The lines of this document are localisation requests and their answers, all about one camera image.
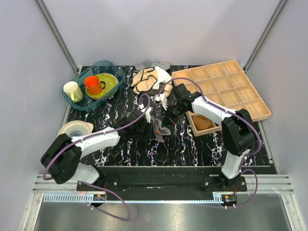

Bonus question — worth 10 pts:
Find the purple cable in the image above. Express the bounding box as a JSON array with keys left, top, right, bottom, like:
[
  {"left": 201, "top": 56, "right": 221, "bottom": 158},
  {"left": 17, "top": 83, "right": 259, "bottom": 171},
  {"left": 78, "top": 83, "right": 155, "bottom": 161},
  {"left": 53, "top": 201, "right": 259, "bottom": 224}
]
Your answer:
[
  {"left": 42, "top": 94, "right": 152, "bottom": 221},
  {"left": 158, "top": 77, "right": 263, "bottom": 210}
]

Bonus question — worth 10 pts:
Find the beige underwear black trim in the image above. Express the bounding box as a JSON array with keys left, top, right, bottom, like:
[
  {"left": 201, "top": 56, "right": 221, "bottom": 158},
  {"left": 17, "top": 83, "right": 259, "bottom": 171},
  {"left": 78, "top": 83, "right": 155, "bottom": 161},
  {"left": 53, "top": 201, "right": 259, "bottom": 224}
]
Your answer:
[{"left": 130, "top": 67, "right": 159, "bottom": 95}]

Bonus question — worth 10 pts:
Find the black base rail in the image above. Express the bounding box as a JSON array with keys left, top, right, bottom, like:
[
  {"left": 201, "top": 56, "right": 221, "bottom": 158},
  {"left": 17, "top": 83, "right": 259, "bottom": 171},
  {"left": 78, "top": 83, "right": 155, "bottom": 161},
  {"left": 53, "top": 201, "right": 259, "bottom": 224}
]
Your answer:
[{"left": 76, "top": 166, "right": 247, "bottom": 202}]

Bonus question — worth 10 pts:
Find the cream yellow mug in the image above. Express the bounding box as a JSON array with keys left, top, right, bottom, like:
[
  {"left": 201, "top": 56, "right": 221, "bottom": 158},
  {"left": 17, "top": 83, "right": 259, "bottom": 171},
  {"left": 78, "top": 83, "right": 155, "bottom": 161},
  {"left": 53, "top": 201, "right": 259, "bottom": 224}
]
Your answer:
[{"left": 63, "top": 81, "right": 83, "bottom": 103}]

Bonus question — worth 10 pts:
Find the yellow-green dotted plate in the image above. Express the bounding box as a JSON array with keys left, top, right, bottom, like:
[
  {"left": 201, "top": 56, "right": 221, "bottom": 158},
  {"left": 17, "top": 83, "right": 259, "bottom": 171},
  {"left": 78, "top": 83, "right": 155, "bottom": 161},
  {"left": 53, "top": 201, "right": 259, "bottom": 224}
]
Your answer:
[{"left": 85, "top": 74, "right": 118, "bottom": 100}]

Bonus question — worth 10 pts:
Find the wooden compartment tray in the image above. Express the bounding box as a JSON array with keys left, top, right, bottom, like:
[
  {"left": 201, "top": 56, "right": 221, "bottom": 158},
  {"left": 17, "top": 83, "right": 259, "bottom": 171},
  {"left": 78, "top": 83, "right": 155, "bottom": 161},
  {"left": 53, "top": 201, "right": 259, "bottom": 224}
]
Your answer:
[{"left": 171, "top": 60, "right": 271, "bottom": 122}]

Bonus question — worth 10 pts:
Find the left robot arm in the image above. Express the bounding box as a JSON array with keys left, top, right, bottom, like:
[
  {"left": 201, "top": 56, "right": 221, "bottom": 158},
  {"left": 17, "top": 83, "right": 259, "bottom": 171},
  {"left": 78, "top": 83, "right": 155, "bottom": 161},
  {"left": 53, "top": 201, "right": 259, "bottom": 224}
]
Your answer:
[{"left": 40, "top": 110, "right": 151, "bottom": 191}]

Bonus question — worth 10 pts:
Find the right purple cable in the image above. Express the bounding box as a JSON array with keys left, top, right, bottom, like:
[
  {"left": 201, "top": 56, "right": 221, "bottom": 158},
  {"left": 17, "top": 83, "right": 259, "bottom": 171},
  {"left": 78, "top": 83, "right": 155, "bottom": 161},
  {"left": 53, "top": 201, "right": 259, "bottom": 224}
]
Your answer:
[{"left": 158, "top": 77, "right": 263, "bottom": 210}]

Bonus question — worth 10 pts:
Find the grey striped boxer underwear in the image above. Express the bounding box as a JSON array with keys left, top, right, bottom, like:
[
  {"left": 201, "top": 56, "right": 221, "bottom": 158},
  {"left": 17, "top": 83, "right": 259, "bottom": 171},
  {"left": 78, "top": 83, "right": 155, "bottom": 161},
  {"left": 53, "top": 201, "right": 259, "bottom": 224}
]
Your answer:
[{"left": 151, "top": 119, "right": 171, "bottom": 142}]

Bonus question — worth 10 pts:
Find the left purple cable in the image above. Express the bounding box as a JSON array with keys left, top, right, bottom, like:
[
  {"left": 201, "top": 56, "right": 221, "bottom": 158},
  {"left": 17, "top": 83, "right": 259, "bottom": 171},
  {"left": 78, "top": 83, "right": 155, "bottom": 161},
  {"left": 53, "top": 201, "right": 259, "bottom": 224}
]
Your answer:
[{"left": 42, "top": 94, "right": 152, "bottom": 221}]

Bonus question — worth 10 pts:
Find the grey patterned cloth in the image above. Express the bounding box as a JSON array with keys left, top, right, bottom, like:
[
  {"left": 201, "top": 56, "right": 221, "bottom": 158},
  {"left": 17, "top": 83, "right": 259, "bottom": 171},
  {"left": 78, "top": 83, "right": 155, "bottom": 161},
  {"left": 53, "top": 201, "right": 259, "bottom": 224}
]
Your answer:
[{"left": 135, "top": 60, "right": 171, "bottom": 71}]

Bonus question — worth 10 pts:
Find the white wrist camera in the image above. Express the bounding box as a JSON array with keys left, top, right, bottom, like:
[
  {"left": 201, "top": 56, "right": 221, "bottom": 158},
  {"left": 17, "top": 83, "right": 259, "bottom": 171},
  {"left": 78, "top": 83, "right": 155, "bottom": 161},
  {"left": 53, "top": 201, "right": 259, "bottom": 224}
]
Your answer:
[
  {"left": 155, "top": 94, "right": 168, "bottom": 111},
  {"left": 138, "top": 103, "right": 153, "bottom": 123}
]

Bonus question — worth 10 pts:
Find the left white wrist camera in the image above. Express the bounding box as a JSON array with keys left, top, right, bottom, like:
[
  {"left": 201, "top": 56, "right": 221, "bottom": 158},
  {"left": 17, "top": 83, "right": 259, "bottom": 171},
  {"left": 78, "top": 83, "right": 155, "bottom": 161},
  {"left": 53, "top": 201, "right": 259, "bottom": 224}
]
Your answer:
[{"left": 138, "top": 103, "right": 153, "bottom": 123}]

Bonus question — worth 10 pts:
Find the black marble pattern mat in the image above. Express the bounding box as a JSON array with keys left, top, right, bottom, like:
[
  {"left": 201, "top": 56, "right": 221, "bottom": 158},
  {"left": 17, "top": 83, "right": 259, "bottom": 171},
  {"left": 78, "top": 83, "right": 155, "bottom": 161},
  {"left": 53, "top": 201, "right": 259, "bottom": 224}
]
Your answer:
[{"left": 47, "top": 64, "right": 277, "bottom": 174}]

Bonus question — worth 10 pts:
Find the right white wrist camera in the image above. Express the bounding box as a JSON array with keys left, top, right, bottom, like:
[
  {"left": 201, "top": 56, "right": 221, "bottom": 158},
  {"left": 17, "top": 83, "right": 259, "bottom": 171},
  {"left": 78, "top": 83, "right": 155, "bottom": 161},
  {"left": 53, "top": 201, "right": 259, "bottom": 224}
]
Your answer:
[{"left": 155, "top": 94, "right": 168, "bottom": 111}]

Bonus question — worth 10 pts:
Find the rolled tan underwear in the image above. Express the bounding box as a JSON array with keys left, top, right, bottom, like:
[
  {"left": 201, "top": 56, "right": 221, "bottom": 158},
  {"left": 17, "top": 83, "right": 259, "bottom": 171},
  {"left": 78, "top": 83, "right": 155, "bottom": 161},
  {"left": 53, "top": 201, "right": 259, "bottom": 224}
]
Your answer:
[{"left": 192, "top": 115, "right": 215, "bottom": 131}]

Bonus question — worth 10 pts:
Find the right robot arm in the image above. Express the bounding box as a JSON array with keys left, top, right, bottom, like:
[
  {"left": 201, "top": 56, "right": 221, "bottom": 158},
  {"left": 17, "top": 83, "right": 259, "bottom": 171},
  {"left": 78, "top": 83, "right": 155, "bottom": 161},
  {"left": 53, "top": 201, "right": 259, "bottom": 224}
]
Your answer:
[{"left": 166, "top": 84, "right": 258, "bottom": 191}]

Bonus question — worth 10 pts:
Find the white cloth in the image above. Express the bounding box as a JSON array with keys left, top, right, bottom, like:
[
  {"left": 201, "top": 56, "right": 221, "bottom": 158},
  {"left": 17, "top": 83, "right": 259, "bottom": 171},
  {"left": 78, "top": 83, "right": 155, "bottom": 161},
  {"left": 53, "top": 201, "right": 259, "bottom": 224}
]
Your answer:
[{"left": 154, "top": 66, "right": 171, "bottom": 85}]

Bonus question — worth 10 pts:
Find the orange mug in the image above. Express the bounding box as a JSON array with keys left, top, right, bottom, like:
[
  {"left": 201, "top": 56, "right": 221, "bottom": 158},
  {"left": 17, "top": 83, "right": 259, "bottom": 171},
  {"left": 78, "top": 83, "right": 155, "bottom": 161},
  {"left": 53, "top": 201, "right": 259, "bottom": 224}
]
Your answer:
[{"left": 84, "top": 76, "right": 106, "bottom": 95}]

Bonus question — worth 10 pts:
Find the dark grey underwear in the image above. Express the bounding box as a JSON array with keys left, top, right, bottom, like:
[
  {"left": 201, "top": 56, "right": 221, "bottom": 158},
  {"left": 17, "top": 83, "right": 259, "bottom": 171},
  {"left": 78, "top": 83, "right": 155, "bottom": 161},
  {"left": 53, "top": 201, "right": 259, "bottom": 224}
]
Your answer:
[{"left": 145, "top": 83, "right": 173, "bottom": 98}]

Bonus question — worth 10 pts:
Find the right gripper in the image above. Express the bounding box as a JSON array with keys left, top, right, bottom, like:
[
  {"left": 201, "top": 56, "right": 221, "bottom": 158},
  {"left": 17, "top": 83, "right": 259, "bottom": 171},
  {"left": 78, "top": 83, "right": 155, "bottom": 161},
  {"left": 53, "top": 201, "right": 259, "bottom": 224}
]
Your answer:
[{"left": 160, "top": 101, "right": 187, "bottom": 128}]

